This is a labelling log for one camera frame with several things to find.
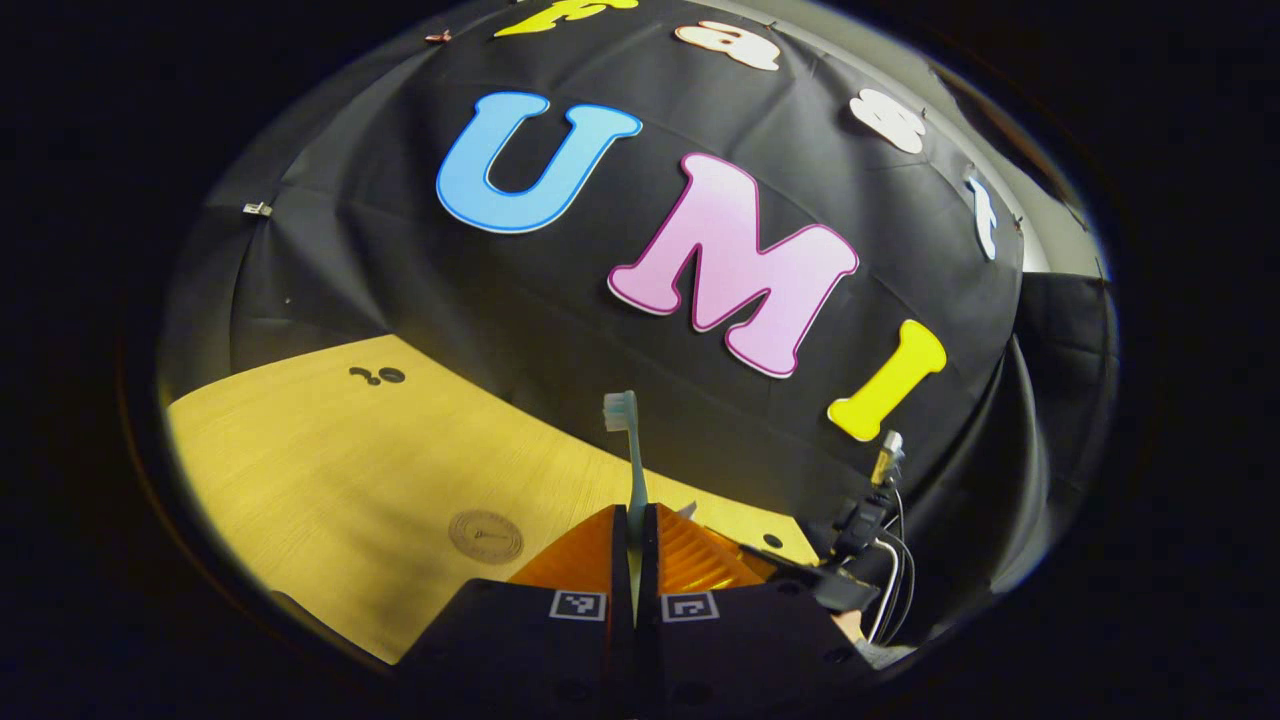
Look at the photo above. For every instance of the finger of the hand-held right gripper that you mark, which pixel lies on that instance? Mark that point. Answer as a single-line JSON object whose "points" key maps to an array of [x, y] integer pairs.
{"points": [[830, 585]]}

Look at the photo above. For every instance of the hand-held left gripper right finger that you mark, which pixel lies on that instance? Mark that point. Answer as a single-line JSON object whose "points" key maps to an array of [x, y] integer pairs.
{"points": [[650, 570]]}

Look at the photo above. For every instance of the light green toothbrush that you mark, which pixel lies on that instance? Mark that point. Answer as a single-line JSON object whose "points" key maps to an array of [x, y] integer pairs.
{"points": [[636, 470]]}

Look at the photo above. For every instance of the silver cloth clip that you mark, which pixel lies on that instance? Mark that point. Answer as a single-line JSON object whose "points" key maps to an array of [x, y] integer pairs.
{"points": [[257, 209]]}

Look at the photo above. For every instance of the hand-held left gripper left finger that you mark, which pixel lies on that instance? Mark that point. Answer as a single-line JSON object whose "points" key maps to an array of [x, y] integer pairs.
{"points": [[620, 570]]}

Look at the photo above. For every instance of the round brown coaster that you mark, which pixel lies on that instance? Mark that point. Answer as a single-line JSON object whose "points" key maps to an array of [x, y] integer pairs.
{"points": [[485, 537]]}

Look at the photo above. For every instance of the wooden desktop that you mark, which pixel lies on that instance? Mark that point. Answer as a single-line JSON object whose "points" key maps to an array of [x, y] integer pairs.
{"points": [[330, 470]]}

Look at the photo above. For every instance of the small black desk fitting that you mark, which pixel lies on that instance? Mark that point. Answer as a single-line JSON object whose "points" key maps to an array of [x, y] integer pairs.
{"points": [[392, 375]]}

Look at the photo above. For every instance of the black backdrop cloth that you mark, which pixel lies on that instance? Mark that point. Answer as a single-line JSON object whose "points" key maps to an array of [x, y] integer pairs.
{"points": [[560, 300]]}

